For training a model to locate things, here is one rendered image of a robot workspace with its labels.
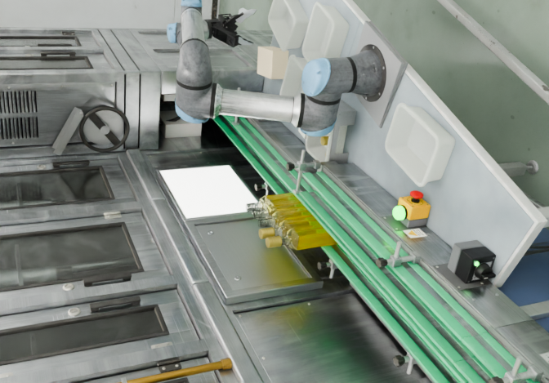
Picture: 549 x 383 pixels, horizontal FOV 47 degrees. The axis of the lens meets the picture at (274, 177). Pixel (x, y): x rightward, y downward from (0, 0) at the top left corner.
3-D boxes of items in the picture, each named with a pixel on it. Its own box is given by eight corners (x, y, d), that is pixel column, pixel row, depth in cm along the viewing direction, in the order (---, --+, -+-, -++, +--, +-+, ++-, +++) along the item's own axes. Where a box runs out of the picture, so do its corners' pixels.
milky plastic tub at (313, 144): (323, 148, 247) (304, 149, 244) (332, 93, 237) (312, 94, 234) (345, 167, 233) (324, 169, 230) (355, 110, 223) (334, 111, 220)
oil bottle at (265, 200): (309, 202, 235) (256, 209, 226) (311, 189, 232) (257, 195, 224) (315, 211, 230) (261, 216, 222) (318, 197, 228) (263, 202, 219)
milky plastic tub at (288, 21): (296, -15, 261) (277, -16, 257) (315, 20, 248) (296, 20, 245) (284, 20, 273) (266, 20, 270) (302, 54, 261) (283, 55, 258)
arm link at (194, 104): (343, 104, 204) (173, 84, 199) (334, 142, 213) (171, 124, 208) (340, 86, 213) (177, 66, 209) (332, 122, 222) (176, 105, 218)
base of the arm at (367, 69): (367, 41, 210) (341, 42, 206) (387, 68, 200) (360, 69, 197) (354, 77, 220) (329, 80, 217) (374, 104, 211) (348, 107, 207)
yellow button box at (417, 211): (414, 214, 197) (394, 216, 194) (419, 193, 194) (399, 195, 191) (427, 225, 192) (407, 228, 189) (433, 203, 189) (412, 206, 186)
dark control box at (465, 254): (470, 263, 175) (446, 267, 172) (478, 238, 172) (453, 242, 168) (490, 280, 169) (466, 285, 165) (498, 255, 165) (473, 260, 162)
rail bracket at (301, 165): (313, 189, 230) (281, 192, 225) (319, 146, 223) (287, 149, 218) (316, 193, 228) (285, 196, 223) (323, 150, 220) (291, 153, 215)
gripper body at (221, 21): (232, 12, 255) (203, 15, 251) (238, 22, 249) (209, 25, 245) (231, 29, 260) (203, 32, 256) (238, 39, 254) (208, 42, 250)
